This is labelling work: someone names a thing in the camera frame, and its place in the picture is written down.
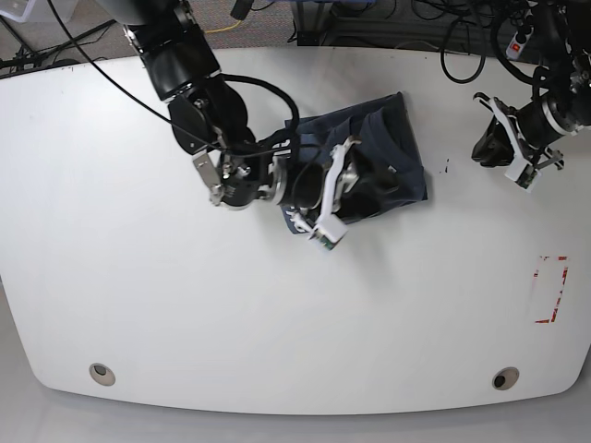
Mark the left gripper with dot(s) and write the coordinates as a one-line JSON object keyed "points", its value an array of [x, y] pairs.
{"points": [[541, 123]]}

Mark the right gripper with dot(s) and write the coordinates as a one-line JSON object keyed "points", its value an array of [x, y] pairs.
{"points": [[300, 184]]}

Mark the dark blue T-shirt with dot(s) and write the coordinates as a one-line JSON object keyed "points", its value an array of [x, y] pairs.
{"points": [[386, 135]]}

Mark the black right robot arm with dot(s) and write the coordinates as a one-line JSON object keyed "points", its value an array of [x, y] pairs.
{"points": [[207, 114]]}

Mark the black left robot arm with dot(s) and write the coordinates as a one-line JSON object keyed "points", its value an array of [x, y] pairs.
{"points": [[560, 102]]}

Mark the white power strip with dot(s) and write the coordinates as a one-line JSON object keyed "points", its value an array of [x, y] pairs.
{"points": [[518, 42]]}

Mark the red tape rectangle marking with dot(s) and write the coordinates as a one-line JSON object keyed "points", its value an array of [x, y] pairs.
{"points": [[547, 288]]}

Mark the black box under table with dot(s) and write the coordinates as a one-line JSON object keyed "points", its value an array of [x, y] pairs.
{"points": [[313, 38]]}

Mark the black tripod stand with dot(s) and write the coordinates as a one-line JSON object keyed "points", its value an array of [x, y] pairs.
{"points": [[27, 58]]}

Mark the clear plastic storage box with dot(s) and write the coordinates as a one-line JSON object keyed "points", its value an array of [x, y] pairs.
{"points": [[37, 11]]}

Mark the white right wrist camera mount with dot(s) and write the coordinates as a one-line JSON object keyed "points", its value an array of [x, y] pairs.
{"points": [[328, 229]]}

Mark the right table cable grommet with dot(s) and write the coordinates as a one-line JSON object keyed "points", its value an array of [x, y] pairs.
{"points": [[506, 378]]}

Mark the table cable grommet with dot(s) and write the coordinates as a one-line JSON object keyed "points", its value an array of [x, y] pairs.
{"points": [[506, 378], [102, 374]]}

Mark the left table cable grommet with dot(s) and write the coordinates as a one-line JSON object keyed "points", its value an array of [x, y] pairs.
{"points": [[102, 374]]}

